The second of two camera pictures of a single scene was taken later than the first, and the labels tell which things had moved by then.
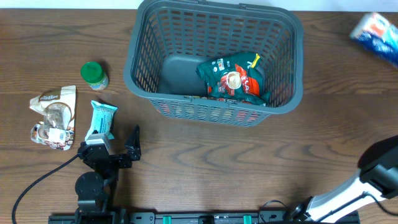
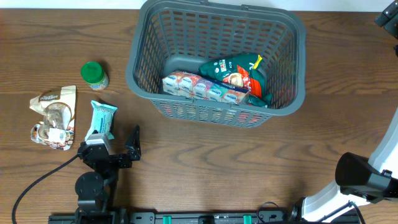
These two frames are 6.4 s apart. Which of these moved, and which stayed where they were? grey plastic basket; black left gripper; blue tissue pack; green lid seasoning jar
Moved: blue tissue pack
Stayed: black left gripper; green lid seasoning jar; grey plastic basket
